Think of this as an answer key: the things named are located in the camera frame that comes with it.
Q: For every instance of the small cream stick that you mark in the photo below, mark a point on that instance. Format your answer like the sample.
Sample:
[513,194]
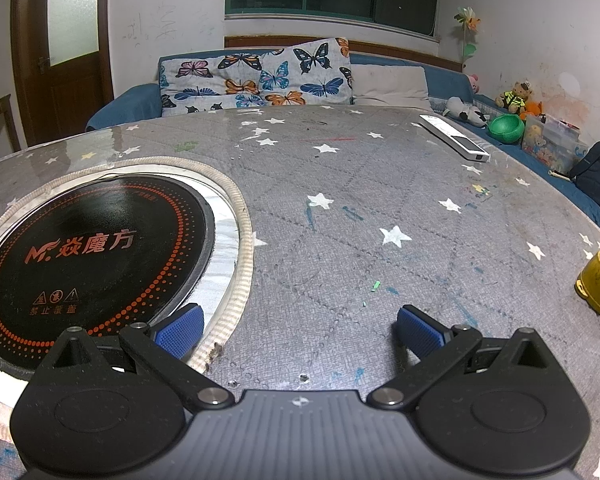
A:
[560,175]

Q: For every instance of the butterfly print pillow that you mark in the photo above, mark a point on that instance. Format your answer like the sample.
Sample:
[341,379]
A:
[280,75]

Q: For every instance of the clear plastic toy box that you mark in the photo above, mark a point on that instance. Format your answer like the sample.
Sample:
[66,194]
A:
[550,145]

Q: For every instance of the teddy bear in yellow vest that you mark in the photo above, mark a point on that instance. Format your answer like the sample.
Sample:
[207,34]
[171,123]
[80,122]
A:
[517,97]

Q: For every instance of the green plastic bowl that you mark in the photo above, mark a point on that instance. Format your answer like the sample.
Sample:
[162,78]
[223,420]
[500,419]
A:
[505,127]

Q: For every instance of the round black induction cooktop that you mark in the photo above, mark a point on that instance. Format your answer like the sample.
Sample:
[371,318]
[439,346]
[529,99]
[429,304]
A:
[105,240]

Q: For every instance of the blue sofa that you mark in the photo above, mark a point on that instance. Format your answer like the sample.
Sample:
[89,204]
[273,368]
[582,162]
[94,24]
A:
[130,105]

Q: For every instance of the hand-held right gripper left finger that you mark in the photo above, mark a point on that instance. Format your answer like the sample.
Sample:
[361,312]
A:
[180,332]

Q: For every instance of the pink plush toy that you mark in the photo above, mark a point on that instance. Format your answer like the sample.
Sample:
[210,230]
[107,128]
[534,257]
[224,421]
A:
[474,82]

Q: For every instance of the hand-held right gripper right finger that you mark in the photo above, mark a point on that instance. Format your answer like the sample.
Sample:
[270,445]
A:
[420,332]

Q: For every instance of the orange plush toy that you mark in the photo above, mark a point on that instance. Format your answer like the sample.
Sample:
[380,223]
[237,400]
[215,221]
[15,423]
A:
[534,109]

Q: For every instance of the beige pillow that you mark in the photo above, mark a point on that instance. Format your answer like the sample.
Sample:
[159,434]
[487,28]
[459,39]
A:
[390,85]

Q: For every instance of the black and white plush cow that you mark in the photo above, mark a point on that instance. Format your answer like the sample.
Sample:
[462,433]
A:
[462,110]

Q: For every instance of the wooden door with frosted glass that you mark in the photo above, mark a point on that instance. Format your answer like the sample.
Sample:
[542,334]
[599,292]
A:
[75,100]

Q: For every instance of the white rectangular device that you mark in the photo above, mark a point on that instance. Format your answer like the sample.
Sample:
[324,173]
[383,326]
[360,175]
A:
[455,137]

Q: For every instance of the paper flower pinwheel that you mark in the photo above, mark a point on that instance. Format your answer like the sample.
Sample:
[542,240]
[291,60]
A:
[467,17]

